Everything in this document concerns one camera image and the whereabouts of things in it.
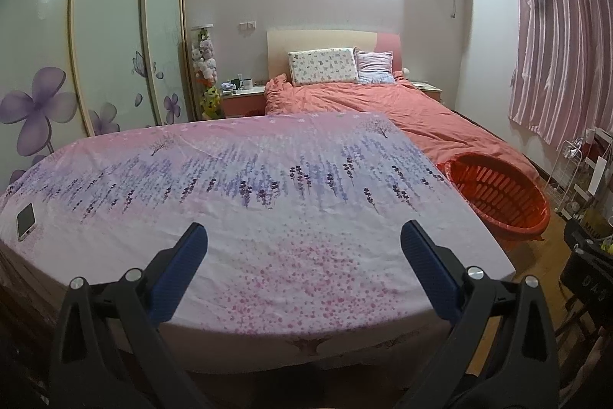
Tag pink curtain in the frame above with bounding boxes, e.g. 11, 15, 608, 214
508, 0, 613, 151

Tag pink striped pillow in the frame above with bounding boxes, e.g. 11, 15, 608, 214
353, 47, 396, 85

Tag orange plastic basket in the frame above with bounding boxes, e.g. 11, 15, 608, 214
443, 153, 551, 247

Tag flower print sliding wardrobe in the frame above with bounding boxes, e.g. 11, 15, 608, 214
0, 0, 192, 180

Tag floral pink tablecloth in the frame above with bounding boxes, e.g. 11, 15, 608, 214
0, 112, 515, 374

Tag bed with coral duvet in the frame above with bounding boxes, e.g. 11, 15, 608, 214
264, 74, 537, 184

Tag white smartphone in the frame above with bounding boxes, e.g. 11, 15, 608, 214
16, 203, 38, 243

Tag white wire rack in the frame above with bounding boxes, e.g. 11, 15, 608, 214
548, 128, 604, 220

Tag pink nightstand with mug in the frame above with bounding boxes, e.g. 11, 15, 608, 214
221, 85, 267, 118

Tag white floral pillow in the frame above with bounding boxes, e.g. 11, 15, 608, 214
287, 49, 360, 86

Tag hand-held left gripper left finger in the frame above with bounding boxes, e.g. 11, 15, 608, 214
48, 222, 226, 409

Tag beige pink headboard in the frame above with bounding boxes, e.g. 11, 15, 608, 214
266, 30, 402, 81

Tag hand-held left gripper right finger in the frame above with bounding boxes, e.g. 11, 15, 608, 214
400, 220, 561, 409

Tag hanging plush toys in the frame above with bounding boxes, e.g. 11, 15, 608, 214
190, 26, 218, 89

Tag yellow green plush toy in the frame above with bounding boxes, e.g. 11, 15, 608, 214
200, 87, 223, 120

